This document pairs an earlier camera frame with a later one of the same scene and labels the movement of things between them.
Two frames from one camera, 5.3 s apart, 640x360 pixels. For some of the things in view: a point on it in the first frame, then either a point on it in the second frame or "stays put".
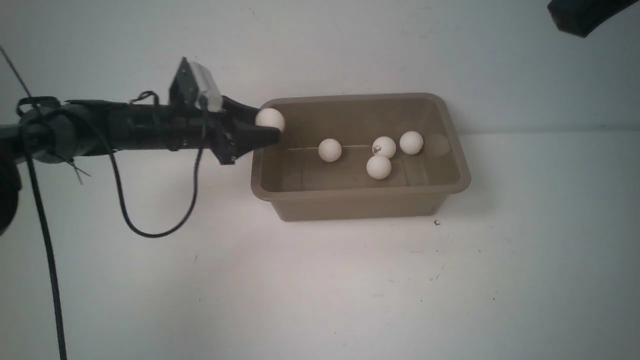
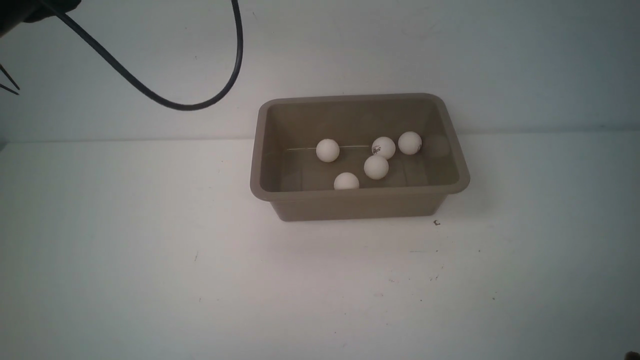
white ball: (270, 117) to (346, 181)
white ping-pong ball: (411, 142) stays put
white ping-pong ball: (329, 150) stays put
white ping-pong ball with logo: (384, 146) stays put
